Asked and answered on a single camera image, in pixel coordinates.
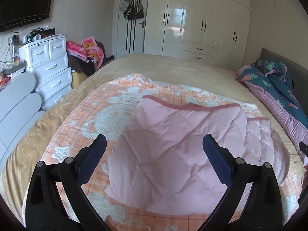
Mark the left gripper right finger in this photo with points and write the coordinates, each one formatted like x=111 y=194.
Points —
x=252 y=200

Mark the white drawer chest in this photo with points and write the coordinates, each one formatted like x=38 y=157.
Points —
x=47 y=60

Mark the clutter on drawer chest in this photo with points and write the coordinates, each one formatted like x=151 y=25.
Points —
x=14 y=45

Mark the bags hanging on door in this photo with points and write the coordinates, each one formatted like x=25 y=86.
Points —
x=132 y=9

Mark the blue floral pink quilt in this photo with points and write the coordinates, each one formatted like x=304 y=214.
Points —
x=272 y=84

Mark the white bedroom door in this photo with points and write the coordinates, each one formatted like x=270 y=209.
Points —
x=128 y=35

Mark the dark clothes pile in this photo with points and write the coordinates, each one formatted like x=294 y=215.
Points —
x=88 y=68

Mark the dark grey headboard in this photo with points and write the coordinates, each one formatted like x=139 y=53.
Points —
x=297 y=73

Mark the black wall television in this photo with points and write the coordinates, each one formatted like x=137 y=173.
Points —
x=18 y=13

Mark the white wardrobe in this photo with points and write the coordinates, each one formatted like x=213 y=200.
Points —
x=212 y=32

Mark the beige bed cover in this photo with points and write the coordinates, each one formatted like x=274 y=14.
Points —
x=16 y=173

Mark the white rounded cabinet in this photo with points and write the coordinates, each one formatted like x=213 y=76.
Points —
x=20 y=109

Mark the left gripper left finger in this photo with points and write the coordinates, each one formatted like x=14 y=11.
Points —
x=44 y=207

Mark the pink quilted jacket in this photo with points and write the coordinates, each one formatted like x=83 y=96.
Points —
x=158 y=163

